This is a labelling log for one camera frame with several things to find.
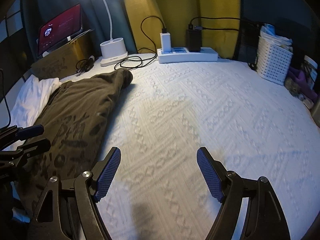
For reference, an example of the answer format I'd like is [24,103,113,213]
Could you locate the yellow curtain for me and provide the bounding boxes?
[124,0,240,60]

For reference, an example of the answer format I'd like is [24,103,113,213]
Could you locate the white charger adapter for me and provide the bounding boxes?
[160,26,172,53]

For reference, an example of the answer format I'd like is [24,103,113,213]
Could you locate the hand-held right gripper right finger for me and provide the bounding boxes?
[196,147,292,240]

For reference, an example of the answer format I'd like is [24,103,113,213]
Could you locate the black charger adapter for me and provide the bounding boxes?
[185,29,202,52]

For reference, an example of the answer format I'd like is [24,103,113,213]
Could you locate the white quilted mattress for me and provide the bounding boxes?
[5,52,320,240]

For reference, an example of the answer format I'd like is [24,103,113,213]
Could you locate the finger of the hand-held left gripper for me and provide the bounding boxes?
[15,124,45,140]
[17,138,52,157]

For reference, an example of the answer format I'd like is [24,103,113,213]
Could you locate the long black charging cable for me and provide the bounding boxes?
[114,17,167,70]

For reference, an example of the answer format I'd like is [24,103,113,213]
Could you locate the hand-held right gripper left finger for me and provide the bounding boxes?
[27,146,122,240]

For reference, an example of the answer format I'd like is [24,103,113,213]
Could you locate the dark teal curtain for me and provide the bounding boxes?
[21,0,137,55]

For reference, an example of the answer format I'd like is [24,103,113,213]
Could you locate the brown cardboard box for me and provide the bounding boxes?
[30,31,94,80]

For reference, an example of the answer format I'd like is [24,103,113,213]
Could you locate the white desk lamp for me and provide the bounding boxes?
[72,0,128,67]

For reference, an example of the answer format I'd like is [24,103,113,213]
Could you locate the olive brown t-shirt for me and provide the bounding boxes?
[19,68,134,220]

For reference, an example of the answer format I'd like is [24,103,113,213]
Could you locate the white cloth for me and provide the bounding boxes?
[7,74,63,153]

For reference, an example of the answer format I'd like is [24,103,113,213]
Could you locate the purple cloth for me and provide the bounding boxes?
[287,67,318,100]

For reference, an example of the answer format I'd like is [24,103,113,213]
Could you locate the black cable of black charger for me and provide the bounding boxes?
[188,17,242,32]

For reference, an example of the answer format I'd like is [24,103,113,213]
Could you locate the white tissue packs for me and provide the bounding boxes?
[259,24,293,46]

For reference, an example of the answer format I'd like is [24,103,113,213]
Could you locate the black flat panel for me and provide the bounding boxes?
[235,20,262,67]

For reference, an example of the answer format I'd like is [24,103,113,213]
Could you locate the white power strip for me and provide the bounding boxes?
[157,47,218,64]

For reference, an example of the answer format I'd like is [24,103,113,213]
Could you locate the small black cable bundle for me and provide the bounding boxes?
[75,55,95,74]

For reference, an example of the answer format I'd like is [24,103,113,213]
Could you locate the white woven basket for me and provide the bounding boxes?
[257,35,293,85]

